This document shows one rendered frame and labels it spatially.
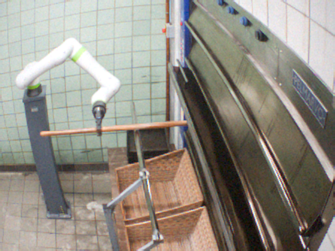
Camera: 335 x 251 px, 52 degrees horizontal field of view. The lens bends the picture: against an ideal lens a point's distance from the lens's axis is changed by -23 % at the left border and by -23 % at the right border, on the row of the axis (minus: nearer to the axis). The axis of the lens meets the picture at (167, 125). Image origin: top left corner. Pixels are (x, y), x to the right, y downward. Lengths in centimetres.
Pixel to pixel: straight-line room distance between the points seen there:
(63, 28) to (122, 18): 53
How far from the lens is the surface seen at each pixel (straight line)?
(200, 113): 213
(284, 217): 130
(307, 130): 110
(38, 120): 302
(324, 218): 99
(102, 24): 342
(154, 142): 305
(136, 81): 364
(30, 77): 269
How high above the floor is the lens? 246
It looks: 31 degrees down
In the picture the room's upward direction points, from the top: straight up
